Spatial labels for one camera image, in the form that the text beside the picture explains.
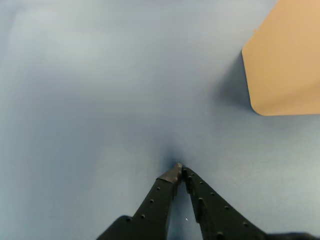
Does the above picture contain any gripper black left finger with grey tip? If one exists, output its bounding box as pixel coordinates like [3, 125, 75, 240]
[96, 162, 183, 240]

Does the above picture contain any dark blue table mat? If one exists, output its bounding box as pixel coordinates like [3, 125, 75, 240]
[0, 0, 320, 240]

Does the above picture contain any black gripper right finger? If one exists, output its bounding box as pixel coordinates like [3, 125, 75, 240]
[182, 166, 268, 240]

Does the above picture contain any tan metal box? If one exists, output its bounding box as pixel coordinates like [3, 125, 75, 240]
[241, 0, 320, 117]

